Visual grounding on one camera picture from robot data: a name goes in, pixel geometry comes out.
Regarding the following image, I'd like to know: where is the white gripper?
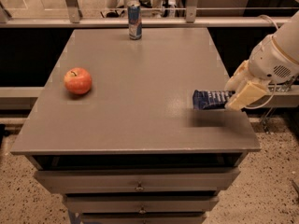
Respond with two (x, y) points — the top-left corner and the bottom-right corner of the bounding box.
(224, 35), (299, 111)

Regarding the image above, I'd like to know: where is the blue rxbar blueberry wrapper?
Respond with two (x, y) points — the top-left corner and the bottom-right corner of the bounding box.
(192, 91), (235, 110)

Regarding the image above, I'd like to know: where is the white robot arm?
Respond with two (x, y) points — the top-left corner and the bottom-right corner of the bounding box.
(224, 12), (299, 110)

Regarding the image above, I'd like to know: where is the red apple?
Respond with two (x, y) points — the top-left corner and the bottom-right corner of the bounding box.
(64, 67), (92, 94)

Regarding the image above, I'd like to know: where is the top grey drawer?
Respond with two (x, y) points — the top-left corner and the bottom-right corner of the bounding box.
(35, 168), (240, 194)

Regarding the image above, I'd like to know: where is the grey drawer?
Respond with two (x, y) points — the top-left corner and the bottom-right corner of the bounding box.
(81, 213), (206, 224)
(35, 168), (240, 194)
(64, 195), (219, 214)

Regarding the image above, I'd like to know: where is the metal window railing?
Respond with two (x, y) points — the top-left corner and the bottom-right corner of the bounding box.
(0, 0), (299, 28)

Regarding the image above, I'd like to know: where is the grey drawer cabinet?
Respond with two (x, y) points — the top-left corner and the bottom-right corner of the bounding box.
(10, 27), (262, 224)

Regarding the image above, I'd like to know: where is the blue silver energy drink can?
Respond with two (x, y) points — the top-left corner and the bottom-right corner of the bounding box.
(127, 1), (142, 40)

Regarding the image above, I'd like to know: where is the middle grey drawer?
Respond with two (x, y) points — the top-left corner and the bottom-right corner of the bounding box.
(64, 195), (219, 214)

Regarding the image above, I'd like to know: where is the bottom grey drawer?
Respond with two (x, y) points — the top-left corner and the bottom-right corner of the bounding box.
(81, 213), (206, 224)

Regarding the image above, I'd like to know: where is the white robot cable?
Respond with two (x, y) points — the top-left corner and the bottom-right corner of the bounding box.
(244, 14), (299, 110)

